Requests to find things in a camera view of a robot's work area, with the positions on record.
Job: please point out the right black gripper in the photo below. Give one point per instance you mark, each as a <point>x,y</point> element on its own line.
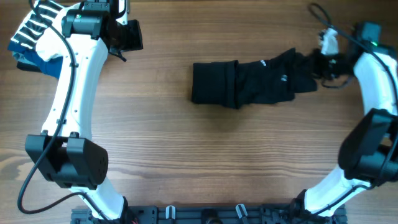
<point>325,66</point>

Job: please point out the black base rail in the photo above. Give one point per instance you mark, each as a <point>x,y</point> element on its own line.
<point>264,214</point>

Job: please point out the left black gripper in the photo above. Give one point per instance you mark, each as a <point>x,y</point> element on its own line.
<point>136,42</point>

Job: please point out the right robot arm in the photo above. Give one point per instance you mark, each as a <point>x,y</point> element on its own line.
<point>368,156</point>

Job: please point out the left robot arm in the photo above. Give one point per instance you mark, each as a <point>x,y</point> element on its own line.
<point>63,152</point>

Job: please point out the black white striped folded garment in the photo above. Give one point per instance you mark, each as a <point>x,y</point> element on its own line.
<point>33,27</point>

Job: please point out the black polo shirt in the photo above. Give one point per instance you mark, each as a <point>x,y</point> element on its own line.
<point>233,84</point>

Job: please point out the navy blue folded garment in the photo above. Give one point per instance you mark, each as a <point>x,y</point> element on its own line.
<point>28,60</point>

